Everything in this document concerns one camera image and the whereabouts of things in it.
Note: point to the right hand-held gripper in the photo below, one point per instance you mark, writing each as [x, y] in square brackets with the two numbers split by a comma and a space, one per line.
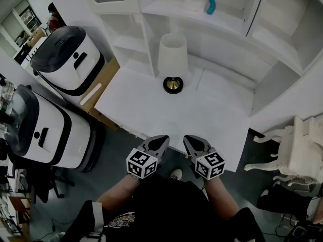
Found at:
[209, 165]

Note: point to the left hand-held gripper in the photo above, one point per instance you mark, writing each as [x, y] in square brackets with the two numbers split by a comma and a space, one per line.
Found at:
[141, 164]

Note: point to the white table lamp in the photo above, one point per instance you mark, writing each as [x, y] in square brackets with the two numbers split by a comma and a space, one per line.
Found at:
[172, 57]

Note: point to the person's right forearm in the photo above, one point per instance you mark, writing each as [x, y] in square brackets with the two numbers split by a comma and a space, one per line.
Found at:
[222, 198]

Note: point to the person's left forearm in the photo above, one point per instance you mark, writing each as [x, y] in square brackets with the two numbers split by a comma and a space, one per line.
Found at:
[116, 193]

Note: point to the white table top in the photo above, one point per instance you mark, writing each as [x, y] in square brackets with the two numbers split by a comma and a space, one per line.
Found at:
[176, 117]

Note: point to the white desk hutch shelves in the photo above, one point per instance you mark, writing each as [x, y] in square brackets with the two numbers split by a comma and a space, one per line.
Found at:
[227, 59]

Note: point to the person's right white shoe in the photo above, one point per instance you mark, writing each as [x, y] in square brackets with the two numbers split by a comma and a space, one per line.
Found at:
[176, 174]

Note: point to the person's black shirt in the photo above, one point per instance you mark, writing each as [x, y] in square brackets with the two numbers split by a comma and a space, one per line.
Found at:
[171, 210]

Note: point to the brown cardboard box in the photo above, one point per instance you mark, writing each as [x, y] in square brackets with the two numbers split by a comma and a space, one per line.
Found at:
[108, 79]

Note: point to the white flat strip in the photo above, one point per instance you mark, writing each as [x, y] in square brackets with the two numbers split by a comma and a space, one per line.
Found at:
[90, 92]

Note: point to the white and black robot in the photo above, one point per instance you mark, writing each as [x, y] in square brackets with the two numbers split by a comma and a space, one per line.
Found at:
[60, 137]
[73, 59]

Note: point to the cream ornate carved chair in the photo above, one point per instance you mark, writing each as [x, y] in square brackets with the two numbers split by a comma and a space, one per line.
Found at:
[302, 147]

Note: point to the black office chair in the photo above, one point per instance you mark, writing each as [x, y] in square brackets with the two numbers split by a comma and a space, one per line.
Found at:
[50, 185]

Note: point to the teal curved object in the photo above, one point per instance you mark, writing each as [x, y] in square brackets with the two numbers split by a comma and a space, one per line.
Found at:
[211, 6]

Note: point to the white tissue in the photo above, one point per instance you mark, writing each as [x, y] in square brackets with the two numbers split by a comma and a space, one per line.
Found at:
[194, 1]

